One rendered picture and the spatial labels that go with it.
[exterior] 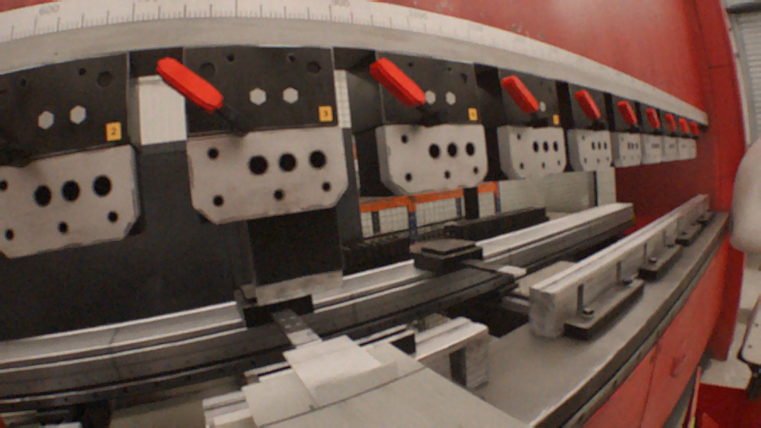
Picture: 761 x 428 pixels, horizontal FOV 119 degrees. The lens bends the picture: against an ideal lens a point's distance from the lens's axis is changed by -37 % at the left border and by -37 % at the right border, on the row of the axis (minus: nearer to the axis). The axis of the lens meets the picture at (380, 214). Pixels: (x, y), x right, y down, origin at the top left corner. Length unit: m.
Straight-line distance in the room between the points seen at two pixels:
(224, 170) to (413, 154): 0.20
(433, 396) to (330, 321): 0.39
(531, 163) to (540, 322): 0.31
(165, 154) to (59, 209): 0.56
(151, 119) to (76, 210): 4.24
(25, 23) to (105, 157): 0.16
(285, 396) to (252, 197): 0.19
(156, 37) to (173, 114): 4.22
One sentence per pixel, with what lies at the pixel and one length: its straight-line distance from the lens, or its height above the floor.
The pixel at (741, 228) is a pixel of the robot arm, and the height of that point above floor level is 1.10.
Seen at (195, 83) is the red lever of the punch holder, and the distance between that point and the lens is 0.30.
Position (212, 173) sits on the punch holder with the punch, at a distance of 0.33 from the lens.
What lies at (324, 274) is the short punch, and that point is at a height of 1.10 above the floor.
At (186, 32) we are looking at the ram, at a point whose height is 1.35.
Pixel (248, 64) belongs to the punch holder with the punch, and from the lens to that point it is 0.36.
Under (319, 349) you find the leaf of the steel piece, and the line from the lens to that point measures 0.45.
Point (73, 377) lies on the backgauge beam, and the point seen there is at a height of 0.94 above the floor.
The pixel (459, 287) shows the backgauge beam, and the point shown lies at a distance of 0.85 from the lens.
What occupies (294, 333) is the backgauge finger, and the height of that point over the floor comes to 1.00.
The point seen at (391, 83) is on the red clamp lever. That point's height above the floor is 1.29.
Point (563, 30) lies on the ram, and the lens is 0.74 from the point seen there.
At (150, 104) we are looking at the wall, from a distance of 4.61.
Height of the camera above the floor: 1.20
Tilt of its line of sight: 6 degrees down
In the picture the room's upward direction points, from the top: 6 degrees counter-clockwise
